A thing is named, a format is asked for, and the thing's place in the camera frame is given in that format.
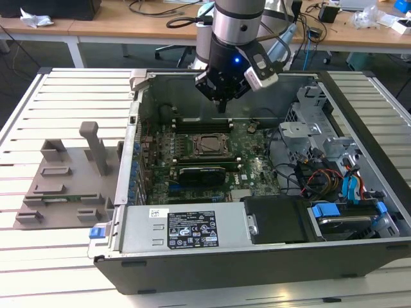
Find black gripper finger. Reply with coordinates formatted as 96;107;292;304
222;80;252;113
194;69;223;113

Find CPU socket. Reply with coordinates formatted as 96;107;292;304
191;133;231;158

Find black RAM slot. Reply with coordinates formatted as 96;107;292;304
175;162;241;171
175;118;232;125
175;124;234;133
173;155;237;164

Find black office chair base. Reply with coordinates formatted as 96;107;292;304
155;44;197;69

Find white power strip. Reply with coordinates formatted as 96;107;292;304
278;51;295;71

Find silver metal drive cage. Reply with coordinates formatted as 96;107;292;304
277;85;360;167

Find green motherboard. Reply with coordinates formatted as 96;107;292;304
137;119;284;206

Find black graphics card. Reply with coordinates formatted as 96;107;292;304
177;165;227;187

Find silver chipset heatsink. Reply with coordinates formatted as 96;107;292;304
230;188;252;202

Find small black box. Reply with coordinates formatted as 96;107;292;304
317;4;340;24

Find teal box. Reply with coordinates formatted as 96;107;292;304
345;51;370;72

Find black plastic shroud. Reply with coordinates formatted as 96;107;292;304
240;195;311;245

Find flat grey device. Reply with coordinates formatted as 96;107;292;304
339;0;377;12

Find clear plastic bags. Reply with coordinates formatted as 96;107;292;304
351;3;394;30

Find hard disk in blue carrier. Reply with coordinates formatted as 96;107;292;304
307;200;398;242

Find grey power supply unit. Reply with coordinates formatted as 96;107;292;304
119;205;253;254

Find wide black box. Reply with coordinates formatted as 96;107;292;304
0;0;103;21

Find grey parts rack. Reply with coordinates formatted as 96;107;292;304
15;121;125;230

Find crumpled white paper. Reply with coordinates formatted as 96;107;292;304
19;8;55;28

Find black open PC case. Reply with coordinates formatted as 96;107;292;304
88;69;411;295

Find green RAM stick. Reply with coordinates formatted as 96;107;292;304
42;196;83;204

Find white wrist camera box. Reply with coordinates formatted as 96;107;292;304
236;44;279;93

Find black wire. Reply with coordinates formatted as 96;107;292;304
268;128;306;195

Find grey case handle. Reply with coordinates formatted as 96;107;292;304
129;69;151;94

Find blue cable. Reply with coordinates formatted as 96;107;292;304
304;31;312;71

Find red yellow power wire bundle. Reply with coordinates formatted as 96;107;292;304
301;169;344;197

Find blue flat wire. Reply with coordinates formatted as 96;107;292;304
342;175;353;206
348;163;363;206

